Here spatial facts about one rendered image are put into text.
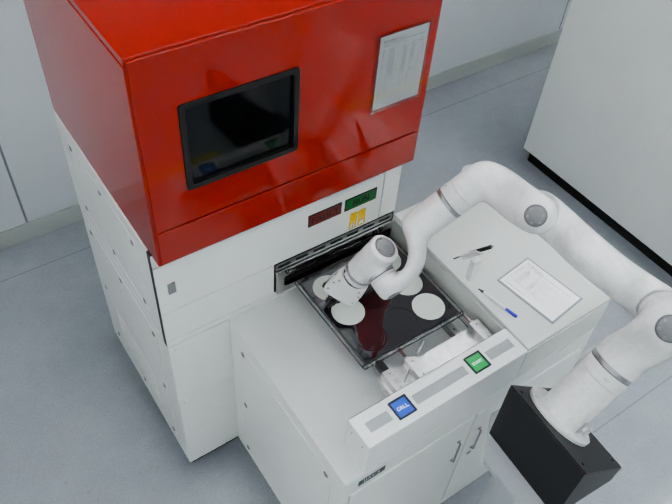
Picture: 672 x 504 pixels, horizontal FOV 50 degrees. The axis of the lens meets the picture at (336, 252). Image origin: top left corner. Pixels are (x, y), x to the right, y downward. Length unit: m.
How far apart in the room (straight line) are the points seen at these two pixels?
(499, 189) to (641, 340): 0.48
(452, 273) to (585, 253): 0.53
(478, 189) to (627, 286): 0.43
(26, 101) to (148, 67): 1.86
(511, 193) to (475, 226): 0.59
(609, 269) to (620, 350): 0.20
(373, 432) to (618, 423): 1.60
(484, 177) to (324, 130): 0.41
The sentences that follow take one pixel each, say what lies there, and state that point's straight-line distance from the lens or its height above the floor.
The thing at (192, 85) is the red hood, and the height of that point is 1.72.
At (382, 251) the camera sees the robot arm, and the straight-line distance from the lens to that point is 1.88.
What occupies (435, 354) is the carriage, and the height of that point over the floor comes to 0.88.
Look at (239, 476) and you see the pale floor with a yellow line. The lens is 2.86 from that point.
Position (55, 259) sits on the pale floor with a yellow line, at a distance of 3.61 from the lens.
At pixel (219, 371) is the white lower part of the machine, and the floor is 0.57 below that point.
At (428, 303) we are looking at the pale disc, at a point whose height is 0.90.
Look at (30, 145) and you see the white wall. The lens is 3.42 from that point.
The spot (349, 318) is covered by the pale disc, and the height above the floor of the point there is 0.90.
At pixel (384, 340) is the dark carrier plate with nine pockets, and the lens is 2.09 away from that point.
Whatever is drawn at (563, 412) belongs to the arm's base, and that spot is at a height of 1.05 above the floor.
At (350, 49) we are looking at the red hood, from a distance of 1.73.
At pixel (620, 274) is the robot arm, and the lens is 1.83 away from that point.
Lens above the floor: 2.59
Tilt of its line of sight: 48 degrees down
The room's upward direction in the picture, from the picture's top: 5 degrees clockwise
